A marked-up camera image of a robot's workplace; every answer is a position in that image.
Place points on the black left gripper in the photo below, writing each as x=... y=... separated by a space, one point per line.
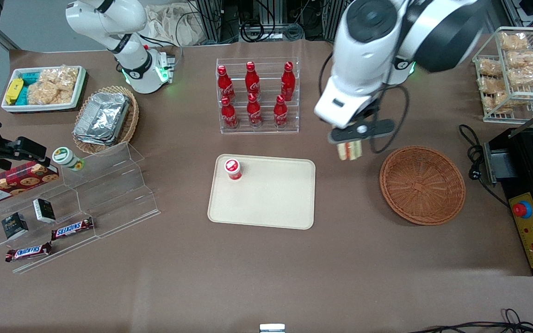
x=368 y=110

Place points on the sandwich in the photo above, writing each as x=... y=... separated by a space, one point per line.
x=350 y=151

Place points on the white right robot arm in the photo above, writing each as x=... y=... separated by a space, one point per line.
x=109 y=18

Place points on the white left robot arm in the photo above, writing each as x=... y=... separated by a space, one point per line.
x=368 y=46

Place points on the empty brown wicker basket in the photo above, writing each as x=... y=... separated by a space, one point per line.
x=423 y=185

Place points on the cream plastic tray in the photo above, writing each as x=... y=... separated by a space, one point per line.
x=266 y=194

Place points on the wicker basket with foil containers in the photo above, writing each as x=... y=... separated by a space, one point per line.
x=130 y=120

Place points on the teal snack pack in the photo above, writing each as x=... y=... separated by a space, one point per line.
x=31 y=77
x=23 y=95

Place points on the red tartan cookie box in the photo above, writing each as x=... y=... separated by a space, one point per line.
x=16 y=180

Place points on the yellow snack pack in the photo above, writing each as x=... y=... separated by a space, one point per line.
x=14 y=90

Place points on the white plastic snack bin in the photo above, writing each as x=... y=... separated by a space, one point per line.
x=44 y=107

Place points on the rice cracker snack bag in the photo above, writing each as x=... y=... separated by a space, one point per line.
x=525 y=59
x=525 y=77
x=46 y=95
x=495 y=102
x=491 y=84
x=514 y=40
x=489 y=67
x=60 y=77

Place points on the green white flower cup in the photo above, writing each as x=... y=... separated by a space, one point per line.
x=66 y=158

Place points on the small black box white label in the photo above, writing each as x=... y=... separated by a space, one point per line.
x=44 y=210

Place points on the red cola bottle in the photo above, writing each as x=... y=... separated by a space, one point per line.
x=252 y=81
x=254 y=113
x=280 y=113
x=288 y=83
x=226 y=85
x=229 y=115

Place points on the small black box gold print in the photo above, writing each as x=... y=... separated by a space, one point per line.
x=15 y=226

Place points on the silver foil container stack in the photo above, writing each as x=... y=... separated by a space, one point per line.
x=102 y=118

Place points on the clear acrylic bottle rack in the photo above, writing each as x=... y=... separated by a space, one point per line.
x=266 y=83

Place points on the Snickers chocolate bar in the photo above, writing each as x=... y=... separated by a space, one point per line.
x=28 y=252
x=72 y=228

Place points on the clear acrylic stepped shelf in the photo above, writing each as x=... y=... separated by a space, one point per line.
x=109 y=194

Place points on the red white yogurt cup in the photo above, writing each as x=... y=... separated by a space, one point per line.
x=232 y=169

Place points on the black appliance with yellow panel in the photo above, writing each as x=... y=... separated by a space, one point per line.
x=516 y=166

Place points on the beige cloth bag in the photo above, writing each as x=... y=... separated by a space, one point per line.
x=174 y=23

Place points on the small white grey device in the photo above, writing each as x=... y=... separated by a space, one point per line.
x=272 y=328

